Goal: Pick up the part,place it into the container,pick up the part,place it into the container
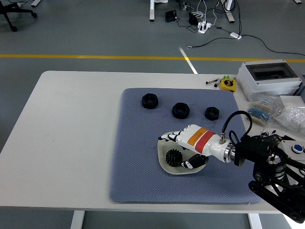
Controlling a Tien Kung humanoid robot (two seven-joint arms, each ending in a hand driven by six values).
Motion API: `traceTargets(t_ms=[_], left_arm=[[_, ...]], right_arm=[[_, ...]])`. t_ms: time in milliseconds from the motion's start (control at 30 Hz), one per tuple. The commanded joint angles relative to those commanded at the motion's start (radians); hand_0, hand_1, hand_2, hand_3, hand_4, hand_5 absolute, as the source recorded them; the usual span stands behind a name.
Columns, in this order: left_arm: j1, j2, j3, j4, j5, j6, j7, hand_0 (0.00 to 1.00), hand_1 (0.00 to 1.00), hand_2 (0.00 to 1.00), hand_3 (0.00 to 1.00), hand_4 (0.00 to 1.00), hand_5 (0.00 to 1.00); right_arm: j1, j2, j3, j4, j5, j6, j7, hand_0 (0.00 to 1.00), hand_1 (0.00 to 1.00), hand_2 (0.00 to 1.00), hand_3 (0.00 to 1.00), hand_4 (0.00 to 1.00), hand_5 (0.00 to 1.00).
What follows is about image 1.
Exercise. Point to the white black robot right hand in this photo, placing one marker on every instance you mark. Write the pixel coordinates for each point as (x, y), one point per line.
(200, 140)

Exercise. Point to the large black gear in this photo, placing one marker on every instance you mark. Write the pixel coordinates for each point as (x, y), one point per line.
(173, 158)

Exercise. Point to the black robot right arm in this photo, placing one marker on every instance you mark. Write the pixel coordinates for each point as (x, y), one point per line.
(257, 148)

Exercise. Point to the small black hex nut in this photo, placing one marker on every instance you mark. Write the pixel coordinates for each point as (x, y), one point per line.
(207, 115)

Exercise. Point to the large black hex nut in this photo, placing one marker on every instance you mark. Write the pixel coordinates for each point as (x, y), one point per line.
(144, 102)
(175, 113)

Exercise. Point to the grey box with blue button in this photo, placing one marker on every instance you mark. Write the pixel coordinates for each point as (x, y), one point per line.
(297, 149)

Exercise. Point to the flat white box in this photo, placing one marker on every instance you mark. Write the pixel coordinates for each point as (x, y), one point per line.
(294, 99)

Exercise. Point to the black charger box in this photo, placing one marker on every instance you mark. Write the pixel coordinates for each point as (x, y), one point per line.
(193, 18)

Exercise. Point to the white square plate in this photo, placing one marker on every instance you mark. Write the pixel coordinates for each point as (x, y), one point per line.
(163, 152)

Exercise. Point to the silver black utility knife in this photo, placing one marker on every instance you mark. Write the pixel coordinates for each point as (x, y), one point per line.
(210, 81)

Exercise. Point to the yellow tape measure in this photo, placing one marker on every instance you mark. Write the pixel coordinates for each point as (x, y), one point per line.
(227, 84)

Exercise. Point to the blue-grey quilted mat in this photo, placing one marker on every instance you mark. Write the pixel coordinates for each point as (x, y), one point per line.
(133, 167)

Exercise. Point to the clear bag of resistors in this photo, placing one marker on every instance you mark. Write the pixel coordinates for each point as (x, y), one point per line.
(264, 101)

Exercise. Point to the clear bag of parts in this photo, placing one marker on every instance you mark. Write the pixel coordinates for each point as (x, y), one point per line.
(293, 117)

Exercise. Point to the white table leg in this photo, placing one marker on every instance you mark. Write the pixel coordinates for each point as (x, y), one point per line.
(255, 221)
(77, 220)

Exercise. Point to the white plug adapter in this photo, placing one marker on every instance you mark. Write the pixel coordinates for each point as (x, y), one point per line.
(235, 35)

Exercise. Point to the white power strip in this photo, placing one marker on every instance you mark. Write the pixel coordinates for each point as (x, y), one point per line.
(204, 27)

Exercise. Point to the black power adapter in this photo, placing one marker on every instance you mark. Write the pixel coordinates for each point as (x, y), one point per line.
(170, 16)

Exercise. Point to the white desk leg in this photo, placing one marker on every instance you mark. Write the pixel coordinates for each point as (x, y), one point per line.
(229, 12)
(152, 12)

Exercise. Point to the black office chair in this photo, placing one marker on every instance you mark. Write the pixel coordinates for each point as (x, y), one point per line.
(9, 12)

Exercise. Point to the grey electrical enclosure box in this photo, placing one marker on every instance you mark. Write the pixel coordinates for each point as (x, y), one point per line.
(250, 81)

